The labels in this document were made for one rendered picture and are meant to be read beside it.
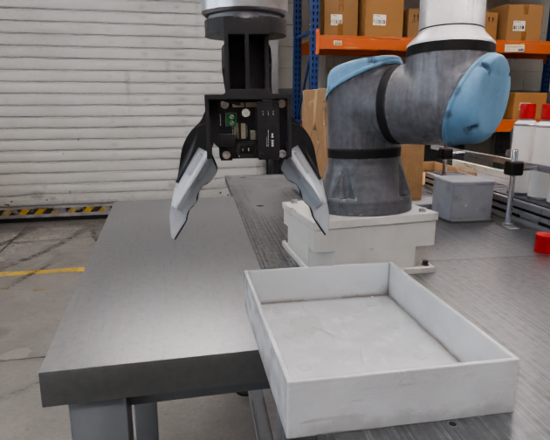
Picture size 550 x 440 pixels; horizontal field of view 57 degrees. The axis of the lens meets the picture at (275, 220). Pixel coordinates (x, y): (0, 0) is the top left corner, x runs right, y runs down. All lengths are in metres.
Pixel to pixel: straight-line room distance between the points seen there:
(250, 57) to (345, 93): 0.36
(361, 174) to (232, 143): 0.38
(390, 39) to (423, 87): 3.96
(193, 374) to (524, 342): 0.37
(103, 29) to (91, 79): 0.45
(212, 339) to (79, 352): 0.14
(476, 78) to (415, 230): 0.24
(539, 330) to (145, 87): 4.51
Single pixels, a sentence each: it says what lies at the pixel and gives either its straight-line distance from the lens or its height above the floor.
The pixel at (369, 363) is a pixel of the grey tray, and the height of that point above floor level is 0.83.
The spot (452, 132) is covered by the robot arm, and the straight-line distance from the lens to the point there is 0.71.
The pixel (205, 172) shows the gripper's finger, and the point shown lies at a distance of 0.49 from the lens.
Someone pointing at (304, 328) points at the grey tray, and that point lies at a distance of 0.60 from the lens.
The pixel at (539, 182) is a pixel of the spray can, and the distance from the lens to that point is 1.24.
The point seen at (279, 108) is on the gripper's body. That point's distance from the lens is 0.44.
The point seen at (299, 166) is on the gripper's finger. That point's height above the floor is 1.03.
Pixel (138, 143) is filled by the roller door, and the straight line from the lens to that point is 4.95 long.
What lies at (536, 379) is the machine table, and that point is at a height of 0.83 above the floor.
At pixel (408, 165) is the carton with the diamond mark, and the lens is 1.28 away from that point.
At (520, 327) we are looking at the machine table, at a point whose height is 0.83.
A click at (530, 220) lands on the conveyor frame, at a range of 1.21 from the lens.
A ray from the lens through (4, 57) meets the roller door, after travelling 5.12.
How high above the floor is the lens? 1.09
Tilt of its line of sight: 13 degrees down
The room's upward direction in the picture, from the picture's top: straight up
